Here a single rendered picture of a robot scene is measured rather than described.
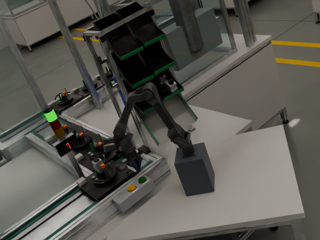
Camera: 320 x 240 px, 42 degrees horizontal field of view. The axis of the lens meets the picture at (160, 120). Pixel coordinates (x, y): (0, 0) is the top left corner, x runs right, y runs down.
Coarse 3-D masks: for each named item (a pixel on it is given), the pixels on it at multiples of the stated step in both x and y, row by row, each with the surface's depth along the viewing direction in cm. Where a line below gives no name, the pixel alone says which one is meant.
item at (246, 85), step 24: (240, 48) 346; (264, 48) 346; (216, 72) 319; (240, 72) 335; (264, 72) 352; (192, 96) 311; (216, 96) 324; (240, 96) 340; (264, 96) 358; (264, 120) 364; (288, 120) 385
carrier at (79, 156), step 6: (90, 144) 246; (96, 144) 242; (90, 150) 249; (96, 150) 244; (114, 150) 243; (78, 156) 248; (84, 156) 250; (90, 156) 243; (96, 156) 241; (102, 156) 240; (108, 156) 240; (114, 156) 238; (78, 162) 248; (84, 162) 243; (90, 162) 241; (90, 168) 235
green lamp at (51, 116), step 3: (51, 111) 206; (45, 114) 206; (48, 114) 206; (51, 114) 206; (54, 114) 208; (48, 117) 207; (51, 117) 207; (54, 117) 208; (48, 120) 208; (51, 120) 208
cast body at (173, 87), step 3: (168, 81) 227; (171, 81) 225; (174, 81) 226; (165, 84) 227; (168, 84) 225; (171, 84) 225; (174, 84) 225; (165, 87) 229; (168, 87) 226; (171, 87) 225; (174, 87) 227; (177, 87) 227; (168, 90) 229; (171, 90) 226; (174, 90) 226; (171, 93) 228
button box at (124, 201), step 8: (144, 176) 212; (136, 184) 208; (144, 184) 206; (152, 184) 209; (128, 192) 204; (136, 192) 204; (144, 192) 207; (120, 200) 201; (128, 200) 202; (136, 200) 205; (120, 208) 201; (128, 208) 203
